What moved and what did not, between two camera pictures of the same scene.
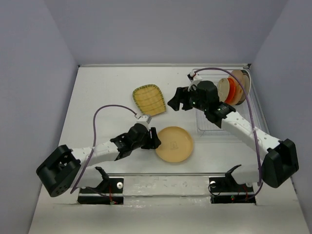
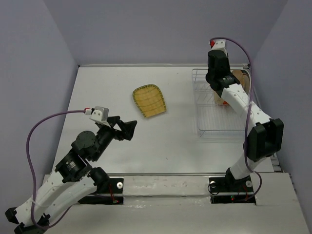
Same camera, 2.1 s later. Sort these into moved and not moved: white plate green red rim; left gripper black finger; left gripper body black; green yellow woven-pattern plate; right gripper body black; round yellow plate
Moved: left gripper body black; round yellow plate; right gripper body black; left gripper black finger
Not moved: white plate green red rim; green yellow woven-pattern plate
